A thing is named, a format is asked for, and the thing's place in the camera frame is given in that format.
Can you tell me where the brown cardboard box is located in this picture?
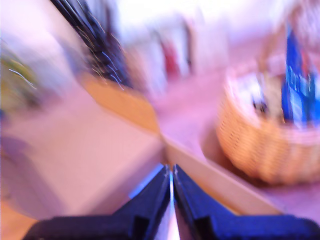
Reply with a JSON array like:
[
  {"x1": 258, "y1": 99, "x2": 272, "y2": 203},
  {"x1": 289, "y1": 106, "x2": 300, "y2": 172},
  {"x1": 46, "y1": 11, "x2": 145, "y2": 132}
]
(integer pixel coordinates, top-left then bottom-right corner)
[{"x1": 0, "y1": 72, "x2": 286, "y2": 221}]

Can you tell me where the red and white can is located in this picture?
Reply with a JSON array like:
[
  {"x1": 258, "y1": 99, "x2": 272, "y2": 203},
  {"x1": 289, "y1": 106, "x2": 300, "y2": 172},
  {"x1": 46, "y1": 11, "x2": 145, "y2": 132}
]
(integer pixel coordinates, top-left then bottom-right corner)
[{"x1": 159, "y1": 29, "x2": 193, "y2": 78}]

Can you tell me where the yellow blue plastic package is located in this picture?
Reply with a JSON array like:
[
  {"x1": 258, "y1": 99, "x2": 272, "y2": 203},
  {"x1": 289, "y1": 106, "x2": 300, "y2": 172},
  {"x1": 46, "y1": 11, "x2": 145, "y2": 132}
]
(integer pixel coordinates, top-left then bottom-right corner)
[{"x1": 0, "y1": 47, "x2": 41, "y2": 108}]

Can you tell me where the woven wicker basket with handle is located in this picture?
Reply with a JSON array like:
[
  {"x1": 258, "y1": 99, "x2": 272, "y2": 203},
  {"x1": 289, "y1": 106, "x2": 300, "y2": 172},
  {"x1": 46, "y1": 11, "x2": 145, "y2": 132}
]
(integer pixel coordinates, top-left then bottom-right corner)
[{"x1": 216, "y1": 0, "x2": 320, "y2": 186}]

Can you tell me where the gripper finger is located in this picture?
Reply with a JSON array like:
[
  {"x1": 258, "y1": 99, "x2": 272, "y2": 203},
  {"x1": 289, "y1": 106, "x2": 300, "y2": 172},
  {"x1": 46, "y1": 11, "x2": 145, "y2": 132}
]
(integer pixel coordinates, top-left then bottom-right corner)
[
  {"x1": 173, "y1": 164, "x2": 238, "y2": 240},
  {"x1": 113, "y1": 164, "x2": 171, "y2": 240}
]

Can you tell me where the white Galaxy truffle egg bag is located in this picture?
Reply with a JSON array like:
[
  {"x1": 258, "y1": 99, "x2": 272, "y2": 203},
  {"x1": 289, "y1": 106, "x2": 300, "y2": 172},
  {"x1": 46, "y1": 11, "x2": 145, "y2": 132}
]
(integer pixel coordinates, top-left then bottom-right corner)
[{"x1": 232, "y1": 72, "x2": 268, "y2": 113}]

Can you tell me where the blue Terry's orange egg bag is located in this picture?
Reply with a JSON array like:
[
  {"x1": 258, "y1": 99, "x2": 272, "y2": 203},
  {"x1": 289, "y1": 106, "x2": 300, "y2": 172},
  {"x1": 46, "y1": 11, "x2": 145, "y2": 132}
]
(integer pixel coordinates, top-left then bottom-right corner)
[{"x1": 281, "y1": 23, "x2": 320, "y2": 126}]

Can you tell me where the wire utensil holder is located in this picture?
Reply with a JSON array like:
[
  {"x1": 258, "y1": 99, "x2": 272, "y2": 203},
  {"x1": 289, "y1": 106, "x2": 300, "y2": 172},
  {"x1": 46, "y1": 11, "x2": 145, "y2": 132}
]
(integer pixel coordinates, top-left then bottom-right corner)
[{"x1": 49, "y1": 0, "x2": 136, "y2": 90}]

